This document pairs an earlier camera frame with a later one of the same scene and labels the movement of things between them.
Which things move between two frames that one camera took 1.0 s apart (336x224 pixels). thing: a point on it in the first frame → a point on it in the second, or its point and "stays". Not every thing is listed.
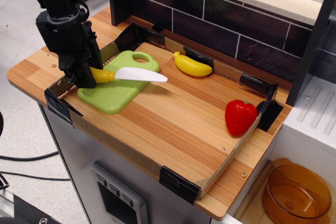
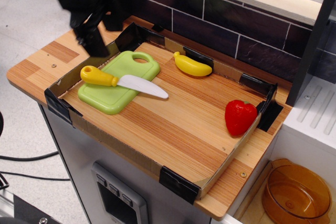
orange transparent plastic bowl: x=294 y=194 stays
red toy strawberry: x=239 y=116 stays
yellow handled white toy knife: x=127 y=73 → x=92 y=75
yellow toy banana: x=191 y=66 stays
